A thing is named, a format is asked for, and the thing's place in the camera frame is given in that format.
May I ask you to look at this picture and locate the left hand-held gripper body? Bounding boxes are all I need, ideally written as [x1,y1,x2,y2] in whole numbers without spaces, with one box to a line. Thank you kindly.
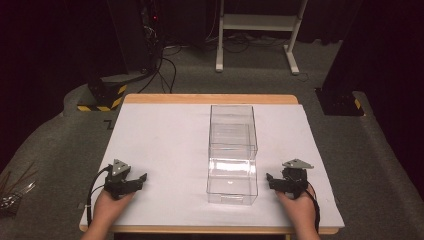
[103,158,135,201]

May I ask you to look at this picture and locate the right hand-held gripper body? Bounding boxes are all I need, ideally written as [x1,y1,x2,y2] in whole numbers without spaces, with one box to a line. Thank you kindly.
[280,158,315,200]

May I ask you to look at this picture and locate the clear plastic drawer box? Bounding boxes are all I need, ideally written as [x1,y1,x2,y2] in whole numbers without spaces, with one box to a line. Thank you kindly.
[205,103,260,206]

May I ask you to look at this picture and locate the person's left hand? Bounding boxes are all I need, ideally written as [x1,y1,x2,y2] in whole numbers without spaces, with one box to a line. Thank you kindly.
[92,189,136,232]

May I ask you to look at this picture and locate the person's right hand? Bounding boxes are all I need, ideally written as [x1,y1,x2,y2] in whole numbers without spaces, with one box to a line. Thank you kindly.
[275,184,318,234]

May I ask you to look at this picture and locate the white table mat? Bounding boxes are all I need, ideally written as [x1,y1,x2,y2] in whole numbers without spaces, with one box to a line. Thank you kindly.
[79,102,346,230]

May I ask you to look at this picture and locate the metal stand with sticks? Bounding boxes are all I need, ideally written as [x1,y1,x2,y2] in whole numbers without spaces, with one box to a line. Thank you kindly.
[0,162,38,218]

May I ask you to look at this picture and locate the wooden table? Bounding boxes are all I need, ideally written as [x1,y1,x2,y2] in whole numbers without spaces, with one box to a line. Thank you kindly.
[78,93,340,236]

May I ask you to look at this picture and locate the black equipment rack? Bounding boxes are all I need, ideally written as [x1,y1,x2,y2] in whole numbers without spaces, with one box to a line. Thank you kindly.
[106,0,164,74]

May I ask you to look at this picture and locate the white metal stand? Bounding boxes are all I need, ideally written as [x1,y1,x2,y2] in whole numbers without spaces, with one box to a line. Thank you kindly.
[214,0,310,76]

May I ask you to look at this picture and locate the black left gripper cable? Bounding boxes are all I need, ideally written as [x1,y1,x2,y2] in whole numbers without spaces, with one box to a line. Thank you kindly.
[86,165,113,228]

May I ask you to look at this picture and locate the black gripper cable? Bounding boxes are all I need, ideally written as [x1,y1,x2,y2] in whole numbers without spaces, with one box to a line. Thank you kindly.
[86,165,113,228]
[305,181,322,234]

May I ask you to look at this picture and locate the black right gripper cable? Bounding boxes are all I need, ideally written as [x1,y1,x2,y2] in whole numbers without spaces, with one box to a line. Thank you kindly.
[305,181,322,234]

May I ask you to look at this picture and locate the black post with dark base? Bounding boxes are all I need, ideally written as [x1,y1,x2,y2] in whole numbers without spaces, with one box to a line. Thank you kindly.
[314,0,394,117]

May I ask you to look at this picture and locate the black post with striped base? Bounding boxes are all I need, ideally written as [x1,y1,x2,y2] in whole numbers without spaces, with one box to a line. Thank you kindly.
[76,0,129,113]

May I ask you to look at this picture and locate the black floor cables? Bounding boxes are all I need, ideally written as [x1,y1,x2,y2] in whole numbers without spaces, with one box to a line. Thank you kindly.
[137,43,178,95]

